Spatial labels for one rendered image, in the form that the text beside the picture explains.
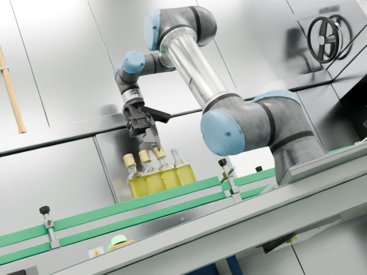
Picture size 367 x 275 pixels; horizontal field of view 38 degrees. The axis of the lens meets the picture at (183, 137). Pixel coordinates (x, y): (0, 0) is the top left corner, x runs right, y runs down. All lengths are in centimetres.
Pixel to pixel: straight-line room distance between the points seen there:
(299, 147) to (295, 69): 126
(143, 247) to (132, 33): 134
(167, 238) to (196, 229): 7
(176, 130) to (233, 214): 96
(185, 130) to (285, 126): 85
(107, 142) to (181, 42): 68
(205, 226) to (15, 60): 126
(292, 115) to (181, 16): 45
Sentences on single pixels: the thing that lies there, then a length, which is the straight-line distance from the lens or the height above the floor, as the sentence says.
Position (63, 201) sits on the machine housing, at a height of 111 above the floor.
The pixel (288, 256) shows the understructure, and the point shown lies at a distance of 213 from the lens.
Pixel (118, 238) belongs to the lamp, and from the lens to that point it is 156.
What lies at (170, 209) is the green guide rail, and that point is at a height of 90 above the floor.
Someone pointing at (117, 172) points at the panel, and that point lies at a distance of 199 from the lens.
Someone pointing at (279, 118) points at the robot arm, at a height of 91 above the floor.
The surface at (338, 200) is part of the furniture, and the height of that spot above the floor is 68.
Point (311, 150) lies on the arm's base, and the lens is 131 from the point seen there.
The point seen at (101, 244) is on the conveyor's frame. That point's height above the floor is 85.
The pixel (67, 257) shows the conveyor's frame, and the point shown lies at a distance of 159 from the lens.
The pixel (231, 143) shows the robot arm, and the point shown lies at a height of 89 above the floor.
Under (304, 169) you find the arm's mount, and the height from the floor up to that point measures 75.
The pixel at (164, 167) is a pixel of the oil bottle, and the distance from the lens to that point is 187.
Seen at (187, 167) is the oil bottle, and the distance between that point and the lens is 189.
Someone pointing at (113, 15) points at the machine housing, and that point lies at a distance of 240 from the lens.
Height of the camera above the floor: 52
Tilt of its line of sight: 20 degrees up
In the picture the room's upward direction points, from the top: 22 degrees counter-clockwise
